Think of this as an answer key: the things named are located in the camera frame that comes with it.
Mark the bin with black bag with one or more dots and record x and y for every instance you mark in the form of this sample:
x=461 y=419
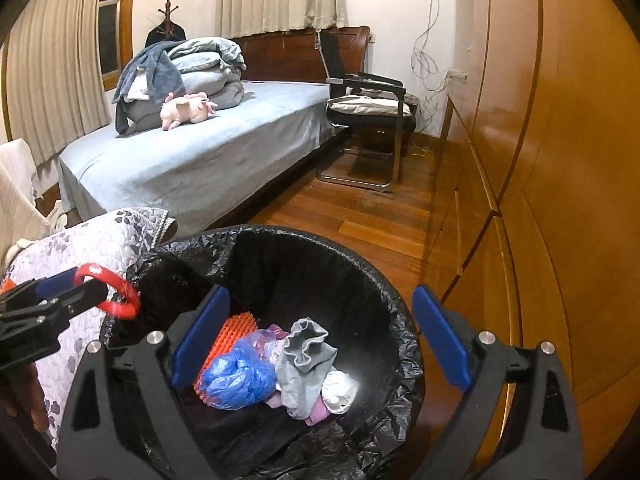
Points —
x=310 y=270

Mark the purple patterned sock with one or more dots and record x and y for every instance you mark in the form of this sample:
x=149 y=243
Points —
x=279 y=332

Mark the wooden wardrobe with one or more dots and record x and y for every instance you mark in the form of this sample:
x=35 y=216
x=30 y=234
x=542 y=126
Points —
x=550 y=160

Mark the wooden framed window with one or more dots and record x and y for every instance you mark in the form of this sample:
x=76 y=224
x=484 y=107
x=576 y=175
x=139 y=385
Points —
x=111 y=25

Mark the orange foam mesh sleeve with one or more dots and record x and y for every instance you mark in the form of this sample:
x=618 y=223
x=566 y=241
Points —
x=235 y=335

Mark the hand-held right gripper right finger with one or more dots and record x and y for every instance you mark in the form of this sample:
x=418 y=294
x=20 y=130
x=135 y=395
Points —
x=440 y=335

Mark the person's left hand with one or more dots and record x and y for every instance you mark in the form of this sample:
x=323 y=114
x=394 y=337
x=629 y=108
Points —
x=32 y=395

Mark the beige quilted cover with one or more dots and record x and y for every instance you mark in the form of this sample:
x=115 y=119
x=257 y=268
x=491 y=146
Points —
x=20 y=185

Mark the wooden headboard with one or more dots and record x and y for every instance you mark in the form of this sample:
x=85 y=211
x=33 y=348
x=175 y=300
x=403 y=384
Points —
x=280 y=55

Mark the black metal frame chair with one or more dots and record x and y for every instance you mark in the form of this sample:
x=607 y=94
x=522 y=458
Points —
x=337 y=57

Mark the grey sock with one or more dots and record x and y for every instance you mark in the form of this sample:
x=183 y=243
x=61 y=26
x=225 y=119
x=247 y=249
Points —
x=300 y=370

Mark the grey seat cushion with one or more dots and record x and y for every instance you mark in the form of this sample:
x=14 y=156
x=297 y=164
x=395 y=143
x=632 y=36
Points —
x=370 y=105

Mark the blue plastic bag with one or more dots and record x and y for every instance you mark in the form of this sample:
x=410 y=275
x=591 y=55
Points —
x=240 y=375

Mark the pink plush toy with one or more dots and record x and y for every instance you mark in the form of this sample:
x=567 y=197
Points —
x=182 y=110

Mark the bed with blue sheet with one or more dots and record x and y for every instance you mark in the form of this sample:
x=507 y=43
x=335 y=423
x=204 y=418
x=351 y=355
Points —
x=210 y=150

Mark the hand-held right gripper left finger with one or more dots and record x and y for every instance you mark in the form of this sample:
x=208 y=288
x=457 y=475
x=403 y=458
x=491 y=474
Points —
x=200 y=335

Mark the blue fleece robe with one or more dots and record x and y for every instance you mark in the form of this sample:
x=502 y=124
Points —
x=155 y=70

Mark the folded blue duvet pile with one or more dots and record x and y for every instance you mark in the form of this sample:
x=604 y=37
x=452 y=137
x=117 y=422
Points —
x=215 y=60

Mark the wooden coat rack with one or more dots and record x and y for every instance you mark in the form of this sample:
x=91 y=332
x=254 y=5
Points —
x=168 y=10

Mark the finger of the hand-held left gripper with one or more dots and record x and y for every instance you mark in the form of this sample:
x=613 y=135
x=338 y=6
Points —
x=55 y=282
x=82 y=297

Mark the bright pink sock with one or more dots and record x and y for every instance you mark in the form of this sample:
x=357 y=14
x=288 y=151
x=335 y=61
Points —
x=317 y=414

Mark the white power strip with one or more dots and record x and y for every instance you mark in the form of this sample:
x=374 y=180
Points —
x=457 y=75

